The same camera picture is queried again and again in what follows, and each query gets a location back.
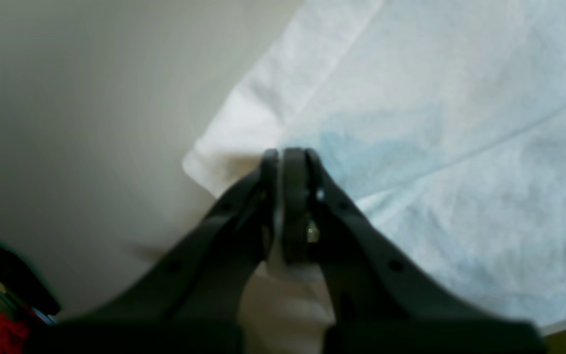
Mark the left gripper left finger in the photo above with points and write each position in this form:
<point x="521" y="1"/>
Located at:
<point x="188" y="302"/>

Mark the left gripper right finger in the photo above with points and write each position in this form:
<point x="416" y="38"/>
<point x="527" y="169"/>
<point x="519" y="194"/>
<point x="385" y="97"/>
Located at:
<point x="383" y="302"/>

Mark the white printed T-shirt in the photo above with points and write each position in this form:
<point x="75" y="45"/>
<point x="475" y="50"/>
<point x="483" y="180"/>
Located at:
<point x="443" y="120"/>

